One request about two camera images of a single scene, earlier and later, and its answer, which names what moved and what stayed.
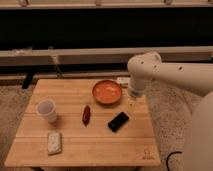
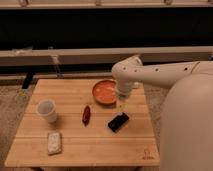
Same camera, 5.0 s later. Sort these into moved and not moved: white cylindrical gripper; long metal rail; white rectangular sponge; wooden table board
Moved: white cylindrical gripper
Not moved: white rectangular sponge; long metal rail; wooden table board
